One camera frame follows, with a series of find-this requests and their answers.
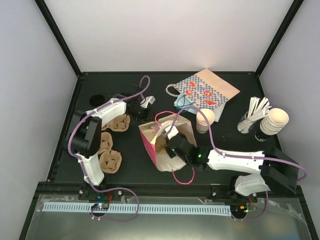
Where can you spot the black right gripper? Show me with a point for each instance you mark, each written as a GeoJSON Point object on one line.
{"type": "Point", "coordinates": [170, 154]}

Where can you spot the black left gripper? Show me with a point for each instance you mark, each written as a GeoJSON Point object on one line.
{"type": "Point", "coordinates": [148, 116]}

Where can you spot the cream pink Cakes paper bag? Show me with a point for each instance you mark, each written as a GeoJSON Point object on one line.
{"type": "Point", "coordinates": [152, 134]}

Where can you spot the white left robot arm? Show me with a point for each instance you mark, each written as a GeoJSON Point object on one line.
{"type": "Point", "coordinates": [87, 138]}

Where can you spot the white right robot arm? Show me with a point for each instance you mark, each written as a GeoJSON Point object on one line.
{"type": "Point", "coordinates": [266, 170]}

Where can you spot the black open coffee cup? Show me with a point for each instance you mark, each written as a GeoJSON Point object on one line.
{"type": "Point", "coordinates": [96, 100]}

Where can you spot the light blue paper bag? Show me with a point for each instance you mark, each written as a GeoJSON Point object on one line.
{"type": "Point", "coordinates": [182, 102]}

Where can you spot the blue checkered bakery paper bag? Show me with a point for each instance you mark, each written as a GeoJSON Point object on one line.
{"type": "Point", "coordinates": [204, 89]}

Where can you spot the tall white paper cup stack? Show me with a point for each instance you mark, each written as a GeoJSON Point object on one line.
{"type": "Point", "coordinates": [274, 122]}

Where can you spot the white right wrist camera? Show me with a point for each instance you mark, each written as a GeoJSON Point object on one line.
{"type": "Point", "coordinates": [170, 133]}

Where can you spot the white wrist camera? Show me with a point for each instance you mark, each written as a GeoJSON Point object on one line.
{"type": "Point", "coordinates": [149, 100]}
{"type": "Point", "coordinates": [170, 133]}

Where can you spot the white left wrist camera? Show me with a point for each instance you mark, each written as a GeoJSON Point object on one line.
{"type": "Point", "coordinates": [149, 100]}

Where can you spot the white slotted cable rail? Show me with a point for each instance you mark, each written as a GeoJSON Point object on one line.
{"type": "Point", "coordinates": [119, 208]}

